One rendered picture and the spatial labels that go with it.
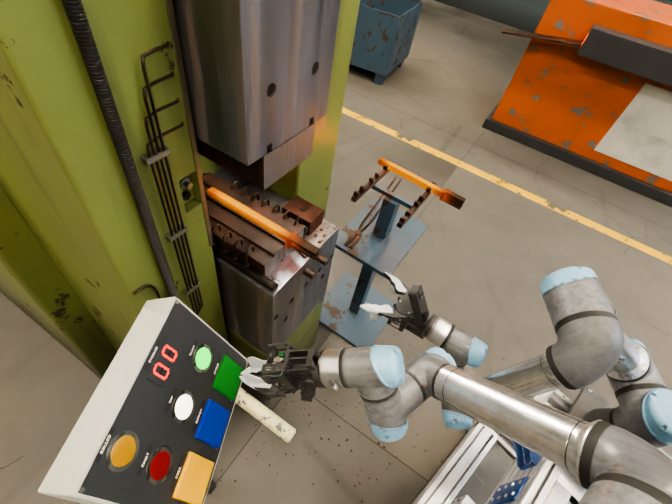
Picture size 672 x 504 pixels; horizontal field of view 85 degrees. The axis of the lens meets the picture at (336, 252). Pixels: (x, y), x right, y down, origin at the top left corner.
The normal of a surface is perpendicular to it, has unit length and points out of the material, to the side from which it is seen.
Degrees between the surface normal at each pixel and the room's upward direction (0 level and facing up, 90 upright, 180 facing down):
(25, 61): 90
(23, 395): 0
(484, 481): 0
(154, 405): 60
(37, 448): 0
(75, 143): 90
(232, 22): 90
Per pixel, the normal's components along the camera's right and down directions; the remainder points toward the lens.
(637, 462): -0.34, -0.94
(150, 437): 0.92, -0.16
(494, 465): 0.14, -0.65
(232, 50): -0.53, 0.59
